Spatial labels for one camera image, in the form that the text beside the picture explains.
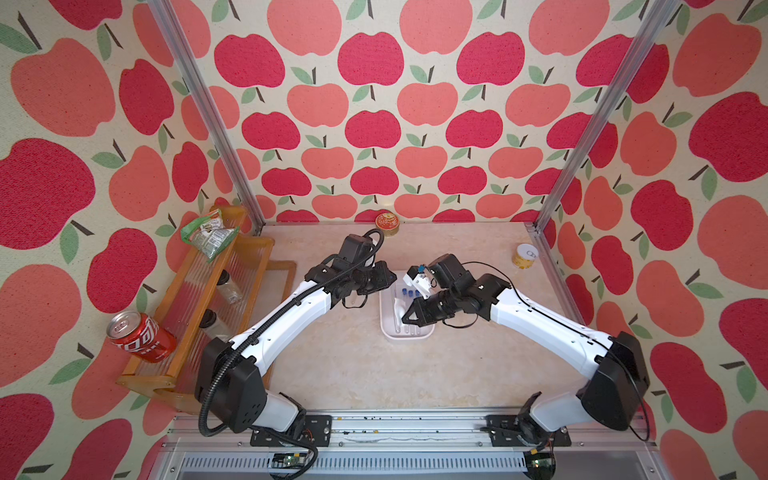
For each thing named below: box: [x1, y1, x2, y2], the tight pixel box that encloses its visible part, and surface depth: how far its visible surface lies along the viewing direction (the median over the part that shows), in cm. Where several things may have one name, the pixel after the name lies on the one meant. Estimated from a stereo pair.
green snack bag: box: [181, 209, 240, 263], surface depth 76 cm
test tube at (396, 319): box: [393, 286, 401, 333], surface depth 76 cm
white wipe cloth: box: [394, 298, 406, 333], surface depth 76 cm
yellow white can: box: [512, 243, 539, 269], surface depth 107 cm
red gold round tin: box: [375, 212, 400, 237], surface depth 121 cm
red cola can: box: [107, 311, 178, 363], surface depth 53 cm
